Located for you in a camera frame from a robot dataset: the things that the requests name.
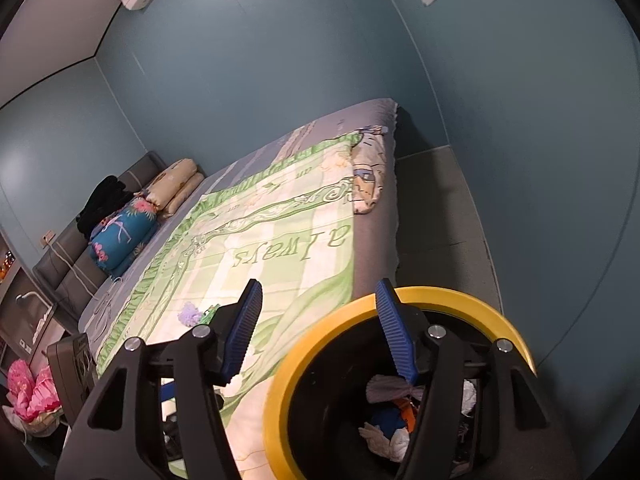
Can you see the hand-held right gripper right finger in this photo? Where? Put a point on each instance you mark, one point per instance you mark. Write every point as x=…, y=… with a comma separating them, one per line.
x=397, y=330

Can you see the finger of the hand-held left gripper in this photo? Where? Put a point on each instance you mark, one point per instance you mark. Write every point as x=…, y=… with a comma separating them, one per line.
x=167, y=391

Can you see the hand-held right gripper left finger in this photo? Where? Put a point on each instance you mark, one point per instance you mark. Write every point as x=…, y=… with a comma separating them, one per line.
x=242, y=330

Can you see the large purple foam net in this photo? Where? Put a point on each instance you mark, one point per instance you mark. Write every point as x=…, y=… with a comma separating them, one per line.
x=385, y=387

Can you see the black bin with yellow rim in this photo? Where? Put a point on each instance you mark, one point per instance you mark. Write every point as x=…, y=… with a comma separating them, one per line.
x=300, y=360

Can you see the orange tangerine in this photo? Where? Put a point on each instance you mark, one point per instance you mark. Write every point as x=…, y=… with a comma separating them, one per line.
x=409, y=412

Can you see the blue glove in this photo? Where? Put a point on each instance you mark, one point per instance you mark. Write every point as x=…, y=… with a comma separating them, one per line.
x=387, y=417

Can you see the green carton box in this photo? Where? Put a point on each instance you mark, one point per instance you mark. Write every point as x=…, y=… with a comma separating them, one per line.
x=209, y=316

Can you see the pink padded quilt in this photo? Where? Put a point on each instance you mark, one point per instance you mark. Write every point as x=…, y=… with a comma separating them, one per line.
x=30, y=390

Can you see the small purple foam net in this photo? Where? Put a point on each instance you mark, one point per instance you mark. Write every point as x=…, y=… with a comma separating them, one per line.
x=190, y=315

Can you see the beige basket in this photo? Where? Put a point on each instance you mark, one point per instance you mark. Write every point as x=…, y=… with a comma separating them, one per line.
x=35, y=425

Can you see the grey shelf unit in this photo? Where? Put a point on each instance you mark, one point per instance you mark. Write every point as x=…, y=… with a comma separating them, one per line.
x=15, y=320

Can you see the white desk lamp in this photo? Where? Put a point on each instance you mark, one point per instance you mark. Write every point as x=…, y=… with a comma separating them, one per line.
x=22, y=297

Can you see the green floral blanket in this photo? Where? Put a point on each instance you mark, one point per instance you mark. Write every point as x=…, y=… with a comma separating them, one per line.
x=300, y=240

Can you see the amber glass bottles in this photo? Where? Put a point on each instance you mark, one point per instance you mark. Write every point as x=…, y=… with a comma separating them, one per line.
x=6, y=265

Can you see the cartoon print quilt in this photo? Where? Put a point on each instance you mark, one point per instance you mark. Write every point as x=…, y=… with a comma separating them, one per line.
x=370, y=185

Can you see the blue floral folded quilt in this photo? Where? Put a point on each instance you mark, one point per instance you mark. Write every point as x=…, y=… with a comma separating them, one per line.
x=122, y=235

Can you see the beige stacked pillows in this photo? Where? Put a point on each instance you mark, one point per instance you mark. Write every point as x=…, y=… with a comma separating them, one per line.
x=172, y=182

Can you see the black clothes pile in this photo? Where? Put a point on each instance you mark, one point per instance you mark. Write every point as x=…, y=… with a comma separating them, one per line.
x=102, y=200

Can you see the grey upholstered bed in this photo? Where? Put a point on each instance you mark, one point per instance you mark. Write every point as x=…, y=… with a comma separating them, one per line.
x=140, y=170

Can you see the blue grey bed sheet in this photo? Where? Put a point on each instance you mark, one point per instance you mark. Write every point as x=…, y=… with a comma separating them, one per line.
x=320, y=125

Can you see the white wall outlet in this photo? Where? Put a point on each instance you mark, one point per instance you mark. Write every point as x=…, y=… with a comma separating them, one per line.
x=48, y=238

